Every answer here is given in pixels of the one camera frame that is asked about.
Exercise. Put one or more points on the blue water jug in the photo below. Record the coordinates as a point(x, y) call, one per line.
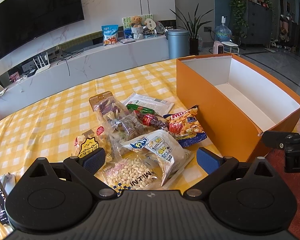
point(222, 32)

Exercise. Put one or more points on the dark grey drawer cabinet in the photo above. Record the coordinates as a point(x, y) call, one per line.
point(259, 20)

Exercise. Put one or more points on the purple veggie chips bag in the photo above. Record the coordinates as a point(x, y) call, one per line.
point(107, 107)

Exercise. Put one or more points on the Mimi orange chips bag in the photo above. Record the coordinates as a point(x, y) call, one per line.
point(185, 127)

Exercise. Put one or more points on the clear peanut bag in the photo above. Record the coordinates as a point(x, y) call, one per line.
point(132, 173)

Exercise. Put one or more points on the yellow star snack bag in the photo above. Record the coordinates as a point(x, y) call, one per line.
point(91, 140)

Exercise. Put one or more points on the white wifi router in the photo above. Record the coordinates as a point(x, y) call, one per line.
point(42, 63)

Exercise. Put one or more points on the grey blue trash bin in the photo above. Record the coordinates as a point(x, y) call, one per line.
point(178, 43)

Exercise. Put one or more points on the white round stool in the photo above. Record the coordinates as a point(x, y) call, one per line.
point(230, 47)

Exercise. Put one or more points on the black wall television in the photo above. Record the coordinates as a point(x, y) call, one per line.
point(22, 21)

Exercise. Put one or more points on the clear mixed snack bag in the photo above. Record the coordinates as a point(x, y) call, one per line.
point(125, 129)

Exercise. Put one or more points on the white snack packet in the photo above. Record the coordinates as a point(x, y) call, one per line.
point(161, 107)

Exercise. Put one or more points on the yellow checkered tablecloth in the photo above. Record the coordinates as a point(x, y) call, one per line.
point(49, 127)

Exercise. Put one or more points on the white tv cabinet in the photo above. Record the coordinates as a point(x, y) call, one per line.
point(87, 66)

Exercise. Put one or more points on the white blue snack bag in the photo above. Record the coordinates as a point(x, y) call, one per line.
point(171, 157)

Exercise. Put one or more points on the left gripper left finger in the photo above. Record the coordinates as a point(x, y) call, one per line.
point(83, 170)

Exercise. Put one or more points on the tall green potted plant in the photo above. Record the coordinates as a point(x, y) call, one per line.
point(192, 23)

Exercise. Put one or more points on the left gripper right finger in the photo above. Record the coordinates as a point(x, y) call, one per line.
point(218, 171)

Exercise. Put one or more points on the pink small heater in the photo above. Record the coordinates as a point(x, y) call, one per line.
point(218, 47)

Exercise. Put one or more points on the green sausage stick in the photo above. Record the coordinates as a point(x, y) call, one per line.
point(140, 109)

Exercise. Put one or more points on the orange cardboard box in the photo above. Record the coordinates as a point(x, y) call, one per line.
point(237, 102)

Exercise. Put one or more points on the blue snack bag on cabinet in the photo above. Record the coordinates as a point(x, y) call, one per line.
point(109, 34)

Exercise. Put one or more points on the hanging ivy plant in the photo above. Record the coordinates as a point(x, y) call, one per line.
point(239, 23)

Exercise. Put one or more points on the brown teddy bear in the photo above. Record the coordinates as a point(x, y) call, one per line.
point(135, 21)

